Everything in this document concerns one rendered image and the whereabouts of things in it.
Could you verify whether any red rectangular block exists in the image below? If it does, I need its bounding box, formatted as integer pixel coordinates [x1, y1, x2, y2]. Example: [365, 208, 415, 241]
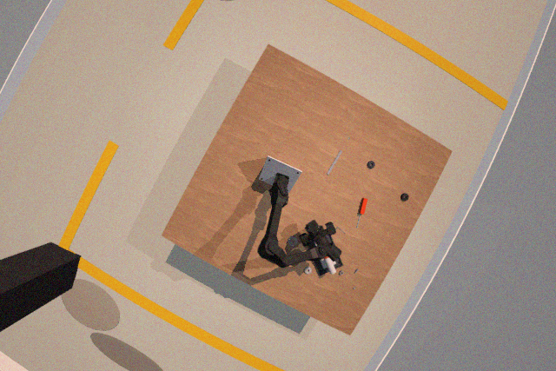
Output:
[356, 197, 367, 228]

